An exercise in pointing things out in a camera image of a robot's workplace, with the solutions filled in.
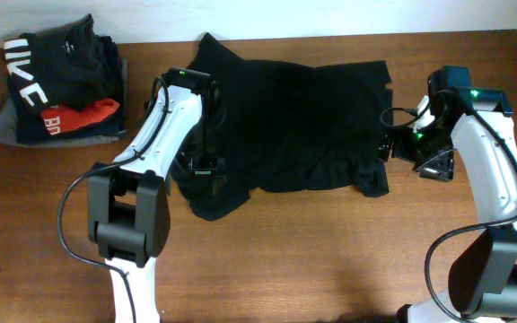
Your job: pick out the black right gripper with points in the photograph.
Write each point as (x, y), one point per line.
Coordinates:
(439, 169)

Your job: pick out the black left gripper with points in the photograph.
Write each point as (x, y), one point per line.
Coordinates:
(214, 166)

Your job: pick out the black t-shirt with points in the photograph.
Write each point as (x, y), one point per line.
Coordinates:
(290, 127)

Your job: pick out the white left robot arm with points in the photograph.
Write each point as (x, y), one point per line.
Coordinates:
(128, 211)

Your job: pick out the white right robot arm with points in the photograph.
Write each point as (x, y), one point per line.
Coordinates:
(477, 124)

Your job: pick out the red folded shirt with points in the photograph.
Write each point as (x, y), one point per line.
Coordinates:
(61, 119)

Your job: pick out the black folded shirt on top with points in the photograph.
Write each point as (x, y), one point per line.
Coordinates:
(69, 64)

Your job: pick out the navy shirt with white letters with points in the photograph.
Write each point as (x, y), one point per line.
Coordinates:
(65, 85)

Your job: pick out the grey folded shirt at bottom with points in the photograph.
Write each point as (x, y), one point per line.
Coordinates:
(2, 130)

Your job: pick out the white back board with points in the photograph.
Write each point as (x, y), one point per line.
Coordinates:
(128, 21)

